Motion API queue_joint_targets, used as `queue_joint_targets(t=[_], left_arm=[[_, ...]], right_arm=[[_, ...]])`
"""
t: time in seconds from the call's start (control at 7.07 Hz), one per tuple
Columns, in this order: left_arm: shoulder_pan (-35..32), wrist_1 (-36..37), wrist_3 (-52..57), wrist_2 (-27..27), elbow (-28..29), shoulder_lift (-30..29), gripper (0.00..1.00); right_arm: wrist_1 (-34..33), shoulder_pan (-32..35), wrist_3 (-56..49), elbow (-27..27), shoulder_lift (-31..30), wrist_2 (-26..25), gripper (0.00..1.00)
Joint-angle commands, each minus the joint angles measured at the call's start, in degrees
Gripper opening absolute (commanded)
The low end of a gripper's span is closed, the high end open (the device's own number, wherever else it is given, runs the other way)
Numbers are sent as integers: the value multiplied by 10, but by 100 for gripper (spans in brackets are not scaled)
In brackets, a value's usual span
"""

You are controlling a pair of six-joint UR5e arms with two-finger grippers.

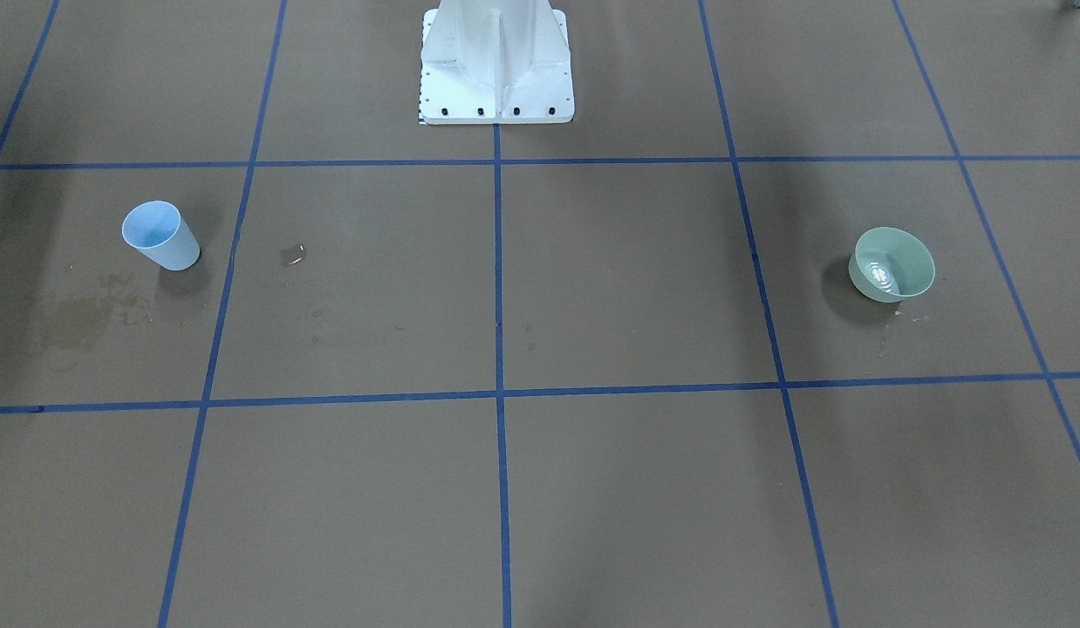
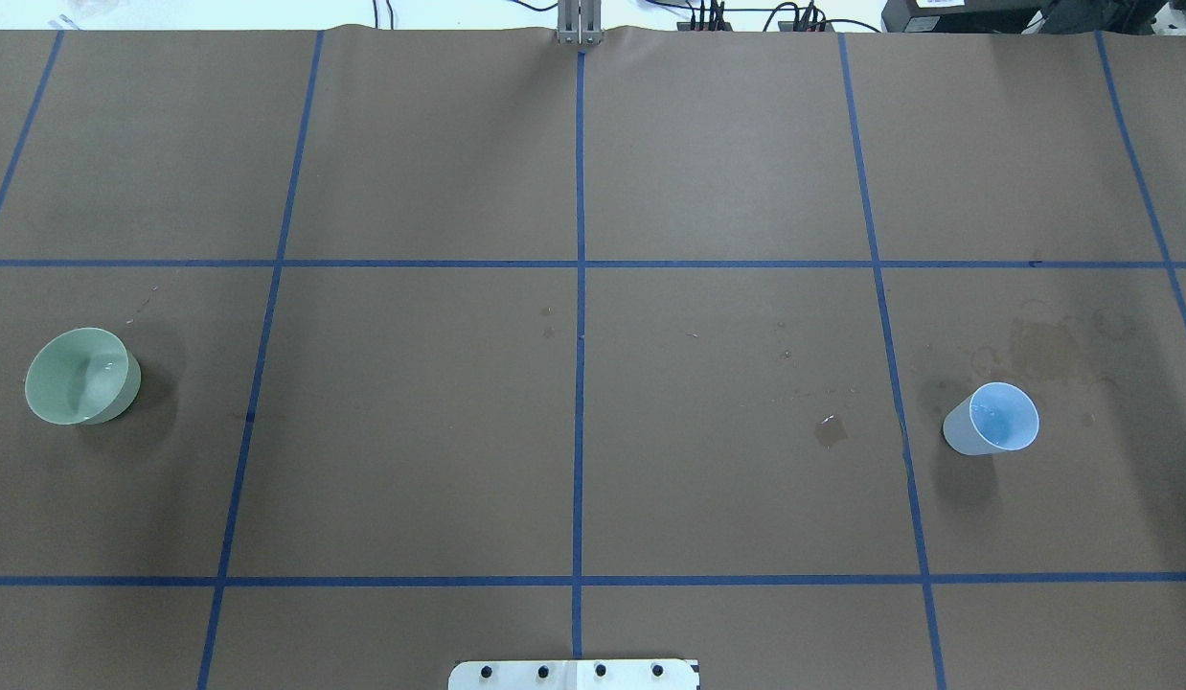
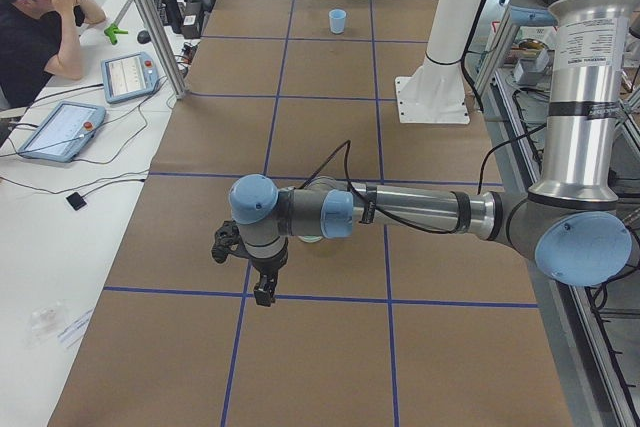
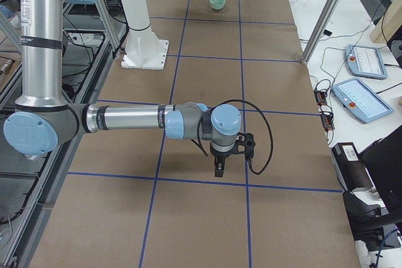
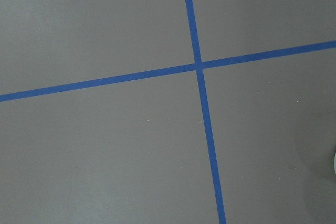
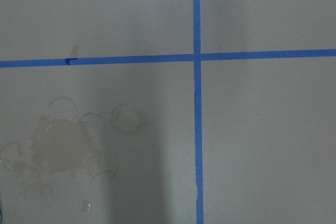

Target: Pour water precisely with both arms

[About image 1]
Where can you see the green ceramic bowl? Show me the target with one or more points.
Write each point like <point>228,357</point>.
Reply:
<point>889,265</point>

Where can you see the light blue plastic cup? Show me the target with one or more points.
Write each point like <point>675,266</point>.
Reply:
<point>157,230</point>

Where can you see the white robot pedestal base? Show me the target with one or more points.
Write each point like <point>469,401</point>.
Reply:
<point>495,63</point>

